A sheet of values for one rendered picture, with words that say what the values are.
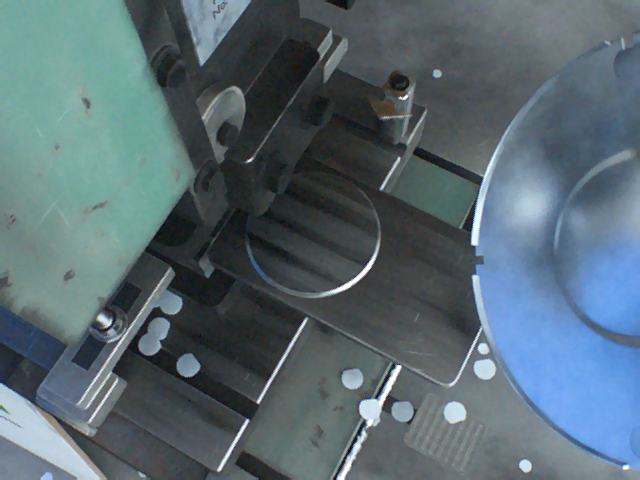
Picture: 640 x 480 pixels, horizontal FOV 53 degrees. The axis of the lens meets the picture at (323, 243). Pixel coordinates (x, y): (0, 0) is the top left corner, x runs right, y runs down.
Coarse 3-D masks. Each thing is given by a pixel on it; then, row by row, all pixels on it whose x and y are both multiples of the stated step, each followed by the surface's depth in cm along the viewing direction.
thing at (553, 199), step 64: (576, 64) 47; (512, 128) 52; (576, 128) 47; (512, 192) 52; (576, 192) 46; (512, 256) 51; (576, 256) 46; (512, 320) 51; (576, 320) 46; (512, 384) 50; (576, 384) 46
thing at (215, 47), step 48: (192, 0) 32; (240, 0) 36; (288, 0) 42; (192, 48) 34; (240, 48) 39; (288, 48) 44; (240, 96) 39; (288, 96) 42; (240, 144) 41; (288, 144) 46; (240, 192) 45
